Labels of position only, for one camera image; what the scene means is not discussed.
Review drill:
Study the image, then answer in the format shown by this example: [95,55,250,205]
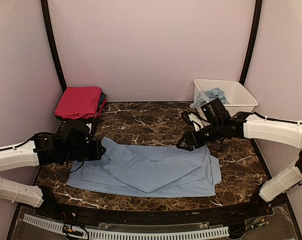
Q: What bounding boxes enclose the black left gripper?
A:
[63,139,105,162]

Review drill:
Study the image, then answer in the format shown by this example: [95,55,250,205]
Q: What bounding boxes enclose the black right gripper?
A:
[176,120,224,151]

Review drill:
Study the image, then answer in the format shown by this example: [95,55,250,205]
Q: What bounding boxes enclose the light blue button shirt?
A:
[66,137,222,198]

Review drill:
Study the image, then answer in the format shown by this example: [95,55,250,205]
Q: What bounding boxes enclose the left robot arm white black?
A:
[0,132,106,218]

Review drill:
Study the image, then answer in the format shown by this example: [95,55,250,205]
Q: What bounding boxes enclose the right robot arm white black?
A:
[177,111,302,217]

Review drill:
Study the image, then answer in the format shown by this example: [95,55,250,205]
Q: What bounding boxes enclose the folded red garment underneath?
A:
[95,98,107,119]

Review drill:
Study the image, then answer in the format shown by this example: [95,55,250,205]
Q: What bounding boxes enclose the crumpled blue cloth in bin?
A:
[190,87,229,109]

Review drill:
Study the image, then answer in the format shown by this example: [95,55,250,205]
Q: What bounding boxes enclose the folded pink red garment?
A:
[54,86,102,120]

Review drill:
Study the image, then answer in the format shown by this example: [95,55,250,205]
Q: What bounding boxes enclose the folded dark blue garment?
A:
[99,92,107,105]

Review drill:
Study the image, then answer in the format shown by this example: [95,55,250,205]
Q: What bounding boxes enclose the white plastic bin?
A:
[193,79,259,116]

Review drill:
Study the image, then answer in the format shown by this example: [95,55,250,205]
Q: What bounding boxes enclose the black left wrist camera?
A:
[58,120,91,145]

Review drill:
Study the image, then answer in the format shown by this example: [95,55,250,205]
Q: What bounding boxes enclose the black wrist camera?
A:
[201,98,231,125]
[58,120,91,145]

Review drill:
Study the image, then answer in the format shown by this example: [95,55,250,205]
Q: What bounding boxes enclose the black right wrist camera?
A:
[201,98,231,125]

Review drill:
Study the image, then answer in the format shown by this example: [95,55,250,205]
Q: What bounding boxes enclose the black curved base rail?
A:
[11,189,274,228]

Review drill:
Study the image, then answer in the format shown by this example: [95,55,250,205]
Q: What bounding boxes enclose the white slotted cable duct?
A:
[22,214,230,240]

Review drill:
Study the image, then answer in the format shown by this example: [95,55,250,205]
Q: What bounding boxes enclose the left black frame post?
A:
[40,0,67,92]

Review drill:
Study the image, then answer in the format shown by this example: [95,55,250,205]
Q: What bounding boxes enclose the black frame post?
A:
[40,0,67,92]
[239,0,263,86]

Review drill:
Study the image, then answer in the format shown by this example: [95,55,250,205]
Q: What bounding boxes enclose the right black frame post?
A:
[239,0,263,86]

